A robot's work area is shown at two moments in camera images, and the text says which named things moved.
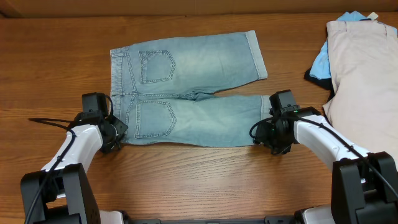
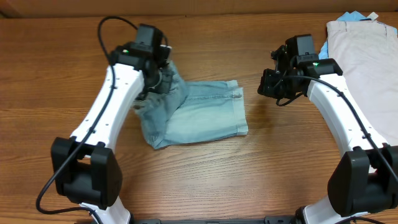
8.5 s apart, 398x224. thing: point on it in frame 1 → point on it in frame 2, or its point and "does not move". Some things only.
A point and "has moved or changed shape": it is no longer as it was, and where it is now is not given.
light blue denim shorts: (163, 92) has moved or changed shape
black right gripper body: (263, 137) → (268, 83)
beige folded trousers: (363, 56) does not move
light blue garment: (321, 67) does not move
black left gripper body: (118, 131) → (165, 78)
